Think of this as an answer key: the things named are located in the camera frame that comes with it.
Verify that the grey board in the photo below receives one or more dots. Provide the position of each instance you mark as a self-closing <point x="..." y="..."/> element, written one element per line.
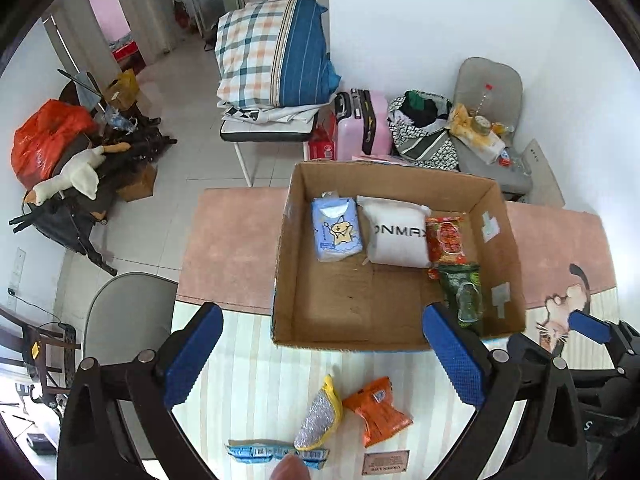
<point x="542" y="175"/>

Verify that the white goose plush toy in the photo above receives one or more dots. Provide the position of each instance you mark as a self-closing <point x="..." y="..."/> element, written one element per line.
<point x="80" y="172"/>

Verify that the orange snack packet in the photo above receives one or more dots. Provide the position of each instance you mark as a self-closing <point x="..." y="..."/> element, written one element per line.
<point x="380" y="410"/>

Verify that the white wall socket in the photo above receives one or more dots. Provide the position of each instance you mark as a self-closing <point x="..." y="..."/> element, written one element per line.
<point x="17" y="270"/>

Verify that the pink suitcase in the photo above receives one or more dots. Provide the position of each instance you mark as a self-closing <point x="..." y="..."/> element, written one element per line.
<point x="352" y="130"/>

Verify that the black stroller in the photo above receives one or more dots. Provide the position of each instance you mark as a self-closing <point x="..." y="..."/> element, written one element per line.
<point x="60" y="220"/>

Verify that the white soft packet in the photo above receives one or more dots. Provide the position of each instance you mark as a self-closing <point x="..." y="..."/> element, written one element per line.
<point x="400" y="245"/>

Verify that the brown card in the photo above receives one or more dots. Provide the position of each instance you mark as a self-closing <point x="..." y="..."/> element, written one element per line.
<point x="386" y="462"/>

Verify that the blue snack wrapper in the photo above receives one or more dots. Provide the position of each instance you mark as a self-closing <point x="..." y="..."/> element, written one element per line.
<point x="255" y="452"/>

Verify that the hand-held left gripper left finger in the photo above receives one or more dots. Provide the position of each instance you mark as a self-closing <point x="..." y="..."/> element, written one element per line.
<point x="194" y="357"/>

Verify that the red carton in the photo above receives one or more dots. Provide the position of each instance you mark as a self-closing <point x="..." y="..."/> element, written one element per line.
<point x="322" y="142"/>

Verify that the small brown cardboard box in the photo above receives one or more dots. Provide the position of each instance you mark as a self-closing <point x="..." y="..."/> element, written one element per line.
<point x="137" y="185"/>

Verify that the red plastic bag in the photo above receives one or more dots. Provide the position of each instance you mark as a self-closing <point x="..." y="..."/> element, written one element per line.
<point x="47" y="135"/>

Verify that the black padded bench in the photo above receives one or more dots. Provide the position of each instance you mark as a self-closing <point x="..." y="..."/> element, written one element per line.
<point x="265" y="132"/>

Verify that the striped tablecloth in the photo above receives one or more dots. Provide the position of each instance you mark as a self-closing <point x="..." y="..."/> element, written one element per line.
<point x="260" y="370"/>

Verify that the glass jar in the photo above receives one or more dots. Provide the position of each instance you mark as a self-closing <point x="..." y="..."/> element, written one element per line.
<point x="482" y="125"/>

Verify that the blue tissue pack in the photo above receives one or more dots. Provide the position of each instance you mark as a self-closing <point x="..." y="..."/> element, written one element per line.
<point x="335" y="230"/>

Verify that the white patterned folded cloth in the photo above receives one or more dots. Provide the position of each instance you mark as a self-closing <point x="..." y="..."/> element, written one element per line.
<point x="270" y="112"/>

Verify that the yellow plastic bag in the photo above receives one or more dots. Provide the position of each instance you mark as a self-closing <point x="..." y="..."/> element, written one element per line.
<point x="475" y="132"/>

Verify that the yellow paper bag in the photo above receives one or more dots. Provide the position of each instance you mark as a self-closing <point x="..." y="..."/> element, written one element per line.
<point x="120" y="91"/>

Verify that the clear bottle red cap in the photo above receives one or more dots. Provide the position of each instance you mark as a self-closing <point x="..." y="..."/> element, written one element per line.
<point x="484" y="102"/>

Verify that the red snack packet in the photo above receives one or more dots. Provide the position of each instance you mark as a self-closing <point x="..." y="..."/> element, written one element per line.
<point x="447" y="240"/>

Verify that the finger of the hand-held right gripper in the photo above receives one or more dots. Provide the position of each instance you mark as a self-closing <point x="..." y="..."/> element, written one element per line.
<point x="527" y="349"/>
<point x="590" y="325"/>

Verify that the grey round chair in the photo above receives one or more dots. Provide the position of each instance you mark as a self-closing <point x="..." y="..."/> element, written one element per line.
<point x="130" y="305"/>

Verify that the dark wooden chair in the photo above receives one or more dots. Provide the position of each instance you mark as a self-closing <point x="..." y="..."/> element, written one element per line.
<point x="47" y="342"/>

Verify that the green snack packet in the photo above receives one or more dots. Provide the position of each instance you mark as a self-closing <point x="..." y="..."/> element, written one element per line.
<point x="462" y="285"/>

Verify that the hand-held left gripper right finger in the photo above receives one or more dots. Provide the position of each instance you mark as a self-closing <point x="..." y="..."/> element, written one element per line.
<point x="452" y="355"/>

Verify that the grey upholstered chair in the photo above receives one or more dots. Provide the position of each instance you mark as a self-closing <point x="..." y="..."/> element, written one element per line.
<point x="487" y="75"/>

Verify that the black white patterned bag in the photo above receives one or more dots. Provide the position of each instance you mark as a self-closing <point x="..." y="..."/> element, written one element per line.
<point x="422" y="135"/>

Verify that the pink cat print mat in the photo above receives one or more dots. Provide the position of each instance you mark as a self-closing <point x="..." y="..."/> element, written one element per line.
<point x="230" y="250"/>

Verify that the plaid quilt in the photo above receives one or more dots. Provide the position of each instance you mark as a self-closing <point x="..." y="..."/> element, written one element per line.
<point x="260" y="50"/>

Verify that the silver yellow sponge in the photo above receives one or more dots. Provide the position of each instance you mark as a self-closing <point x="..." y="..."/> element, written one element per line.
<point x="315" y="420"/>

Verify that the plastic bottle red label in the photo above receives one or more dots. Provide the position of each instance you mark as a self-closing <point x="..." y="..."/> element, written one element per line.
<point x="510" y="157"/>

